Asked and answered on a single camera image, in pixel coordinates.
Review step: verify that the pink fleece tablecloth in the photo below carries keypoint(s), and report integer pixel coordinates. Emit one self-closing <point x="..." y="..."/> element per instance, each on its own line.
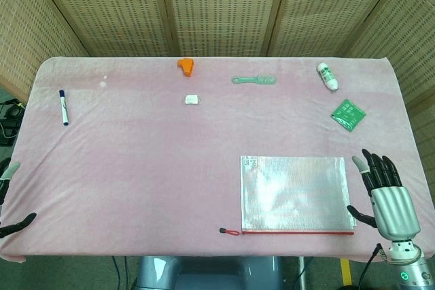
<point x="136" y="167"/>

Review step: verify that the green plastic hairbrush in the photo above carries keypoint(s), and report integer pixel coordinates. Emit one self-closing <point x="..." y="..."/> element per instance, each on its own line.
<point x="255" y="79"/>

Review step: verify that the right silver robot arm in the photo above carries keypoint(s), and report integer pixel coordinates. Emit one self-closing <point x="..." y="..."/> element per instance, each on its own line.
<point x="413" y="266"/>

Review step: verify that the white bottle green label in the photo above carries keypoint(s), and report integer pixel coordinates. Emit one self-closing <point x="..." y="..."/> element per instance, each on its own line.
<point x="327" y="75"/>

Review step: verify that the green sachet packet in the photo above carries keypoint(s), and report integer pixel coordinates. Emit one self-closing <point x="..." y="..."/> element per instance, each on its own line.
<point x="348" y="115"/>

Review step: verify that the white mesh bag red zipper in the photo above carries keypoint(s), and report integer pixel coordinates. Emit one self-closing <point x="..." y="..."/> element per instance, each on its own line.
<point x="294" y="195"/>

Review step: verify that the blue white whiteboard marker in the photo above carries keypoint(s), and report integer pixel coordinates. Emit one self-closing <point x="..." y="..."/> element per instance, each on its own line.
<point x="64" y="106"/>

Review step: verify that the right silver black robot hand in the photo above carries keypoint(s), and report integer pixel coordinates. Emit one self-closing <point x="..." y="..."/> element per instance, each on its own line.
<point x="392" y="205"/>

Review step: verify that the woven bamboo folding screen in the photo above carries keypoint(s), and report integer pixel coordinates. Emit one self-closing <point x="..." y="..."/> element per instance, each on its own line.
<point x="221" y="8"/>

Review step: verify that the grey robot torso base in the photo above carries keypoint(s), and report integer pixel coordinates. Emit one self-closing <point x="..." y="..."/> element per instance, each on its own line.
<point x="207" y="273"/>

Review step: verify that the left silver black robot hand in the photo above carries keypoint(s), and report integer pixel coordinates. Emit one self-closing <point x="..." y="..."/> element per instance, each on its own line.
<point x="10" y="171"/>

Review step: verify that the orange plastic block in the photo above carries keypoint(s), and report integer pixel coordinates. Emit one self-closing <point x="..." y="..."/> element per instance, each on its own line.
<point x="186" y="66"/>

